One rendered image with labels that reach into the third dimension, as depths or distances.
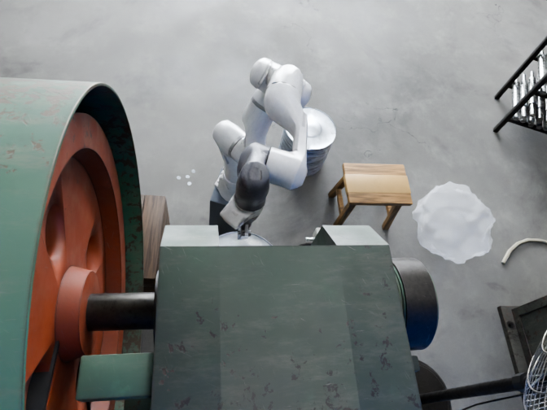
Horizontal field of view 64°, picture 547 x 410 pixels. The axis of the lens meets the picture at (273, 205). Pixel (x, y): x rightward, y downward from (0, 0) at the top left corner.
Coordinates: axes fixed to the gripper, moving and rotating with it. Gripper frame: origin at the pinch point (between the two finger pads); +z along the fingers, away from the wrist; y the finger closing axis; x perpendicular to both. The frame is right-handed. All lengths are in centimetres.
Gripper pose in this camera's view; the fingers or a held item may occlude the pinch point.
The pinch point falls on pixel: (242, 233)
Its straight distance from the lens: 143.2
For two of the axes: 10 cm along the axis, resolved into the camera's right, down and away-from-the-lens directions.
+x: -9.9, -0.2, -1.5
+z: -1.4, 4.5, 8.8
